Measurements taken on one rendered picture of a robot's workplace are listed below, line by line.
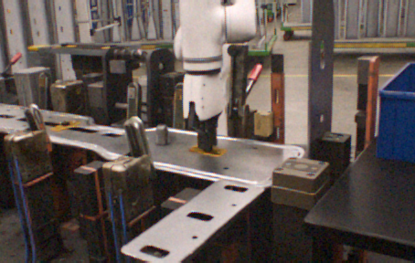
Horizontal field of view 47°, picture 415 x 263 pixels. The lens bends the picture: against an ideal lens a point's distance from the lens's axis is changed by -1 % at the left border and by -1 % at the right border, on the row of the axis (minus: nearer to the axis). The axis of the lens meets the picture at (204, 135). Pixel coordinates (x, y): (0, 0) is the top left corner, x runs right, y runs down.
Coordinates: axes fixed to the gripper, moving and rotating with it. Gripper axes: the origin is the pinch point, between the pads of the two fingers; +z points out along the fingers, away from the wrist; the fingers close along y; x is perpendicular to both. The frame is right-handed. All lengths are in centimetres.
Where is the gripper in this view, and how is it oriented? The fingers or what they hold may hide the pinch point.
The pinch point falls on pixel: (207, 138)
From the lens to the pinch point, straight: 106.7
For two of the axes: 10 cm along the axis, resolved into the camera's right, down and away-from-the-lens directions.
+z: 0.6, 9.5, 3.1
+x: 8.4, 1.3, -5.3
